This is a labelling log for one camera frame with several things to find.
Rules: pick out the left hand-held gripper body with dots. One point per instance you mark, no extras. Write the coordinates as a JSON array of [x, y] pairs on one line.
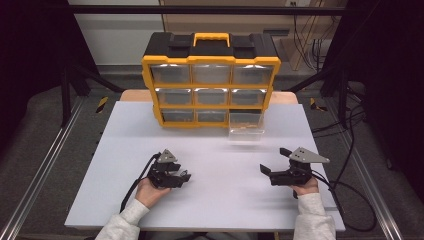
[[161, 173]]

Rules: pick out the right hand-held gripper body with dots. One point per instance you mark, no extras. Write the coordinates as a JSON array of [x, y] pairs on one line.
[[300, 175]]

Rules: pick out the clear plastic drawer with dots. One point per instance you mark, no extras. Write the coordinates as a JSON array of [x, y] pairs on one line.
[[246, 128]]

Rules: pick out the yellow black drawer organizer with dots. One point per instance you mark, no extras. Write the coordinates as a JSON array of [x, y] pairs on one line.
[[211, 60]]

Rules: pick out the person's right hand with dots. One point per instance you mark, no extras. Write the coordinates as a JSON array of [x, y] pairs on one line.
[[308, 190]]

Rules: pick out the person's left hand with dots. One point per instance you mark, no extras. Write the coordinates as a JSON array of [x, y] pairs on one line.
[[148, 193]]

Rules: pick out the yellow black tape marker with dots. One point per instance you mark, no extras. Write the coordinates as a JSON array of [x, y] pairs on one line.
[[102, 104], [315, 105]]

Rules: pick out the black metal stand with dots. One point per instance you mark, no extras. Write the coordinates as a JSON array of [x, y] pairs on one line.
[[342, 100], [65, 100]]

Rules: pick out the wooden table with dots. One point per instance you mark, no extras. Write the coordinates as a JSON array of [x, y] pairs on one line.
[[133, 96]]

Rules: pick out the grid of clear drawers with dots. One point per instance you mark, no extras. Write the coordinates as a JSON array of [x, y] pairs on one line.
[[210, 74]]

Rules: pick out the black curtain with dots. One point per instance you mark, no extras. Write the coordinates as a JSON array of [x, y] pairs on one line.
[[393, 66], [26, 50]]

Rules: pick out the black crossbar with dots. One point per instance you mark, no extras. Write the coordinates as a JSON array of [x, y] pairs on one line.
[[133, 10]]

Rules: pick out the aluminium floor rail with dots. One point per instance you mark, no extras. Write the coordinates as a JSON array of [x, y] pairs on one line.
[[378, 203], [45, 166]]

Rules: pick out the wall socket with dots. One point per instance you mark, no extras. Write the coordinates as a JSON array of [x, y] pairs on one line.
[[292, 3]]

